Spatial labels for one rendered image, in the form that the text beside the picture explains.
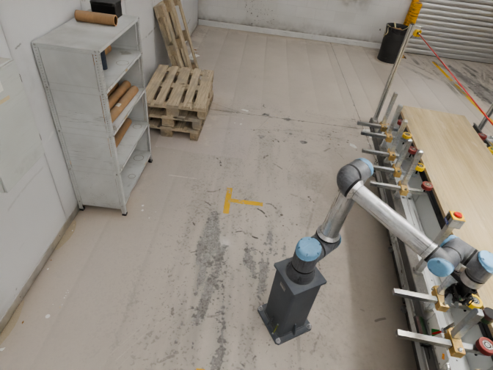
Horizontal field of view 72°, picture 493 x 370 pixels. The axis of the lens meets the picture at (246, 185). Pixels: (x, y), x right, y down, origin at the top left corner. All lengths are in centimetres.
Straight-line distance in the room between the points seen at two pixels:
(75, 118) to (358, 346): 272
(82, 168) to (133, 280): 104
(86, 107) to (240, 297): 187
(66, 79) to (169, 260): 160
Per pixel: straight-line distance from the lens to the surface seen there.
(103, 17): 310
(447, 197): 291
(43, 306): 302
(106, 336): 277
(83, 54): 266
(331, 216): 206
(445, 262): 166
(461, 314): 248
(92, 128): 292
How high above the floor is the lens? 242
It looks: 40 degrees down
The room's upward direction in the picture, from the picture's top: 8 degrees clockwise
